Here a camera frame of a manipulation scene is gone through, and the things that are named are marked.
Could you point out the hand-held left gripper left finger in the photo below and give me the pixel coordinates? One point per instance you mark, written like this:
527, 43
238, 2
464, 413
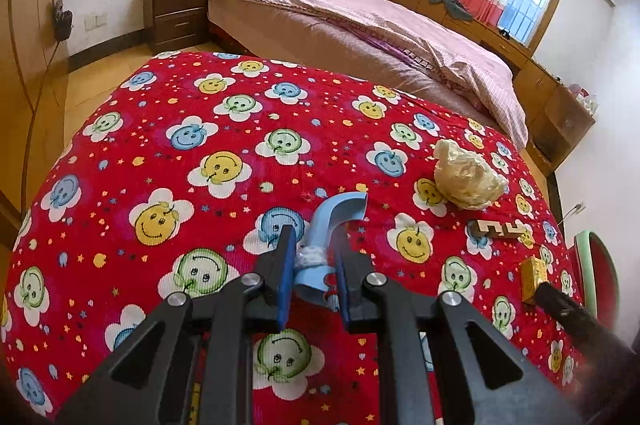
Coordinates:
286, 277

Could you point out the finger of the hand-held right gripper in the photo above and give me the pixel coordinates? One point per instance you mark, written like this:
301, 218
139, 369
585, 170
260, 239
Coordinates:
570, 311

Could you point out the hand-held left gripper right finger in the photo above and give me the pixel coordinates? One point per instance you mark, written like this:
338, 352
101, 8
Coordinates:
342, 287

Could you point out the white cotton wad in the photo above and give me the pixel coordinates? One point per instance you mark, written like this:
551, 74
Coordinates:
312, 257

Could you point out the small yellow box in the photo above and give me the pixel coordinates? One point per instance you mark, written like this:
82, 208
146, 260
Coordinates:
532, 277

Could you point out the red chair with green rim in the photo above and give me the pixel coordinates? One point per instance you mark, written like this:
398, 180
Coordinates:
600, 265

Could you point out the blue plastic scoop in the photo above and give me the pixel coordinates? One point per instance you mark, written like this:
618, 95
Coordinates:
325, 220

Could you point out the brown wooden puzzle piece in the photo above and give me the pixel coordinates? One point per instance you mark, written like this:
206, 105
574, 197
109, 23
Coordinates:
500, 230

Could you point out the crumpled cream plastic bag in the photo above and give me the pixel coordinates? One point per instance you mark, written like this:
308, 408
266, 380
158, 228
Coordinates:
465, 180

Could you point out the red flower print cloth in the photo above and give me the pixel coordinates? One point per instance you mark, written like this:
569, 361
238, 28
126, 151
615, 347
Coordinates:
150, 155

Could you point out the pink and white bottles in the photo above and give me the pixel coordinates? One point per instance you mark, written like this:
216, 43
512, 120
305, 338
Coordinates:
584, 97

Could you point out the long light wooden desk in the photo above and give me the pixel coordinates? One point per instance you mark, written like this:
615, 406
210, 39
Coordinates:
535, 80

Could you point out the pink duvet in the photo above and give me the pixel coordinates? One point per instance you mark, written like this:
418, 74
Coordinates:
350, 5

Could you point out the dark wooden nightstand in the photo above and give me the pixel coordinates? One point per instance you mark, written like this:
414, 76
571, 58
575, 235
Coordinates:
175, 15

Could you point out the grey cloth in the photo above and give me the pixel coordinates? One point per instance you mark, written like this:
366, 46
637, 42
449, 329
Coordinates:
445, 0

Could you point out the black hanging bag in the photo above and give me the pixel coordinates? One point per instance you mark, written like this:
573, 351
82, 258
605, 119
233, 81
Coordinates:
62, 22

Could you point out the wooden wardrobe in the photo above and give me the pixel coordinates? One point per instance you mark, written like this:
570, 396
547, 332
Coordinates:
30, 55

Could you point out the white double wall socket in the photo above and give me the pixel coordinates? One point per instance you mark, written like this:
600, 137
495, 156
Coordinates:
95, 22

